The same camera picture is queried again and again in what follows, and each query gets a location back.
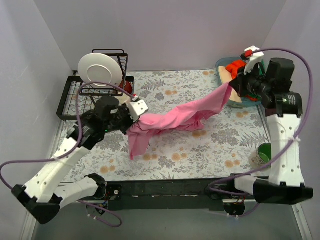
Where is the clear blue plastic bin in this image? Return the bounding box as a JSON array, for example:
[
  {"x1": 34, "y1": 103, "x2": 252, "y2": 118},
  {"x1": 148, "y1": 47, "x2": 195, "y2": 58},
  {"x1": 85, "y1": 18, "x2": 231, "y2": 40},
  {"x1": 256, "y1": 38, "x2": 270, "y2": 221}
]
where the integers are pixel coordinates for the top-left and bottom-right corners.
[{"x1": 215, "y1": 57, "x2": 261, "y2": 109}]

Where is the floral green-inside mug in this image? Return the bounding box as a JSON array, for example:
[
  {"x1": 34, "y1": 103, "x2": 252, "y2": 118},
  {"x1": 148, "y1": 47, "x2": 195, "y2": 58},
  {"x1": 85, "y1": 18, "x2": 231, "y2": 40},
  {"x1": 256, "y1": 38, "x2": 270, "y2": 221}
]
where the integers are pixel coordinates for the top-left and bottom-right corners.
[{"x1": 248, "y1": 143, "x2": 272, "y2": 169}]

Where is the pink t shirt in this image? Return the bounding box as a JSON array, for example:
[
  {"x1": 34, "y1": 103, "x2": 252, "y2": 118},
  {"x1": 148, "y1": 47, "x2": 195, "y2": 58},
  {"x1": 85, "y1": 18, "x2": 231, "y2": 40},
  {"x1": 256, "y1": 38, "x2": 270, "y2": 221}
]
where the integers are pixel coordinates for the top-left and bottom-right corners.
[{"x1": 126, "y1": 83, "x2": 233, "y2": 160}]

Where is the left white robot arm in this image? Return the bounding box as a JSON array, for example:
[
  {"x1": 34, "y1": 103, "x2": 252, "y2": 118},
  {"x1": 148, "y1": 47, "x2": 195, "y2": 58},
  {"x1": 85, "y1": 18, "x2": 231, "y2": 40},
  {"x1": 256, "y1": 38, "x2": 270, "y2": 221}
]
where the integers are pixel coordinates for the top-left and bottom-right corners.
[{"x1": 11, "y1": 96, "x2": 139, "y2": 225}]

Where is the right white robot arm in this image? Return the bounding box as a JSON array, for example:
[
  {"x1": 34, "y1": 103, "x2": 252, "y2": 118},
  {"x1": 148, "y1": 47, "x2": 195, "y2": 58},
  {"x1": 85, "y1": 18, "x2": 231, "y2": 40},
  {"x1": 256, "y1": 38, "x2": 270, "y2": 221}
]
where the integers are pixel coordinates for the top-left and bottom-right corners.
[{"x1": 226, "y1": 58, "x2": 314, "y2": 205}]

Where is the cream ceramic cup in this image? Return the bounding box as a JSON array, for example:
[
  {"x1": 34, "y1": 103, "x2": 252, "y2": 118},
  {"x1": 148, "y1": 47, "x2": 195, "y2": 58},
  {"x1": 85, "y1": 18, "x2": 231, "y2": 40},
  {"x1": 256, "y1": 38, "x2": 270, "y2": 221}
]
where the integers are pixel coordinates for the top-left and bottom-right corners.
[{"x1": 115, "y1": 94, "x2": 131, "y2": 106}]

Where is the green rolled t shirt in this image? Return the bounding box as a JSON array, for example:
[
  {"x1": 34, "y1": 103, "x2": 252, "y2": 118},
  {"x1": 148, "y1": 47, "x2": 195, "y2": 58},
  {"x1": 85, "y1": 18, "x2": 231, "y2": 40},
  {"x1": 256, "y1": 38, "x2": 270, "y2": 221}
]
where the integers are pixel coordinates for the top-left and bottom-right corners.
[{"x1": 258, "y1": 60, "x2": 266, "y2": 75}]

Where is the orange rolled t shirt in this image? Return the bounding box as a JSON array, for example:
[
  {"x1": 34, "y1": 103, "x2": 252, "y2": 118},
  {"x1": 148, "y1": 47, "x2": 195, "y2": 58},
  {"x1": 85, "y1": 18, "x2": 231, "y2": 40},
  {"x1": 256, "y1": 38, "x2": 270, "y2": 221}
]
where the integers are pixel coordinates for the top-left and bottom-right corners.
[{"x1": 225, "y1": 59, "x2": 258, "y2": 102}]

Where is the beige rolled t shirt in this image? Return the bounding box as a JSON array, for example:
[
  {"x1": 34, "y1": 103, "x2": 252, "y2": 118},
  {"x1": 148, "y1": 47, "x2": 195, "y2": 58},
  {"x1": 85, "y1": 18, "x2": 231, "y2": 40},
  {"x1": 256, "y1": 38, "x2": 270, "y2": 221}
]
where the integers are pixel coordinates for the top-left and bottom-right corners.
[{"x1": 218, "y1": 66, "x2": 243, "y2": 104}]

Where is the white round plate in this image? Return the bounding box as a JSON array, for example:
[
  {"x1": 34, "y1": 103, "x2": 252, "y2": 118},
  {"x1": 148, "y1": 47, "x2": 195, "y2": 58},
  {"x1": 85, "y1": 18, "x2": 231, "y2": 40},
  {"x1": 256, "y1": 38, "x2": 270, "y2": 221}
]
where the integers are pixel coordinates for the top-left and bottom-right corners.
[{"x1": 77, "y1": 53, "x2": 123, "y2": 88}]

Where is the floral patterned table mat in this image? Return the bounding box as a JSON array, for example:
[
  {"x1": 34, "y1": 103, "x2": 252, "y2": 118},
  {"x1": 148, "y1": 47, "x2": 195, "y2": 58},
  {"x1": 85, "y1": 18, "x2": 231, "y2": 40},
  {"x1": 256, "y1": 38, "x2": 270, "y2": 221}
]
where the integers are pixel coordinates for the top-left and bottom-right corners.
[{"x1": 63, "y1": 69, "x2": 269, "y2": 183}]

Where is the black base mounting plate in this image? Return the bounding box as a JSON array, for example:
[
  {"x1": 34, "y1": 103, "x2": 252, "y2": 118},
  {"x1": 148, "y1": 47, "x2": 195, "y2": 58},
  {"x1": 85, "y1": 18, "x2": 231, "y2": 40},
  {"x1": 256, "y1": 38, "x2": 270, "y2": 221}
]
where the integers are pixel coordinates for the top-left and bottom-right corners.
[{"x1": 77, "y1": 178, "x2": 257, "y2": 212}]

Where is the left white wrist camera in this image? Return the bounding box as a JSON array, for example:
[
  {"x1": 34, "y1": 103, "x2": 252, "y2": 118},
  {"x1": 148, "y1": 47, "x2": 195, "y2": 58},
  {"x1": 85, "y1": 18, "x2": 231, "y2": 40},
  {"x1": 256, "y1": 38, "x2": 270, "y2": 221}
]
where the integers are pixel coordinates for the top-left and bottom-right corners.
[{"x1": 126, "y1": 94, "x2": 149, "y2": 123}]

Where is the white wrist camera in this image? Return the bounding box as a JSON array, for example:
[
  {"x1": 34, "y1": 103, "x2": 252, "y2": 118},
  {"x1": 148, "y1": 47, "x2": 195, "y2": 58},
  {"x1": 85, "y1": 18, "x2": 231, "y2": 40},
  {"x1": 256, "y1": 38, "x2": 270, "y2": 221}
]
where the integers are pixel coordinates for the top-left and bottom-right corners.
[
  {"x1": 240, "y1": 45, "x2": 264, "y2": 75},
  {"x1": 126, "y1": 94, "x2": 149, "y2": 123}
]

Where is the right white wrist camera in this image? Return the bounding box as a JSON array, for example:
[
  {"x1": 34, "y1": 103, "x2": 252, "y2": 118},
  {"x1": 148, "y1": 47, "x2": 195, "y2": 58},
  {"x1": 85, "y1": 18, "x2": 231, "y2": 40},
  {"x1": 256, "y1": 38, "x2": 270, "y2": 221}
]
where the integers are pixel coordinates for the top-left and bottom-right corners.
[{"x1": 240, "y1": 45, "x2": 264, "y2": 75}]

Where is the black wire dish rack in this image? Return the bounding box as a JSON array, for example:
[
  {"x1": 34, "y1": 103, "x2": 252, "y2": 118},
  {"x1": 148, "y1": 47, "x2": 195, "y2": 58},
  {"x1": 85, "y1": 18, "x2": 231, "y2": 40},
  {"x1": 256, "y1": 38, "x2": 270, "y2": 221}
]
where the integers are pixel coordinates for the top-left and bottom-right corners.
[{"x1": 56, "y1": 48, "x2": 135, "y2": 121}]

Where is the aluminium frame rail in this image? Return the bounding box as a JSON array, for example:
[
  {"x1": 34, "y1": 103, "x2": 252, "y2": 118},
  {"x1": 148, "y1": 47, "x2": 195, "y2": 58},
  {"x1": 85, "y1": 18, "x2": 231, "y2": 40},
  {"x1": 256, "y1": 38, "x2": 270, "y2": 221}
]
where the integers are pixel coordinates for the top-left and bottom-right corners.
[{"x1": 22, "y1": 195, "x2": 312, "y2": 240}]

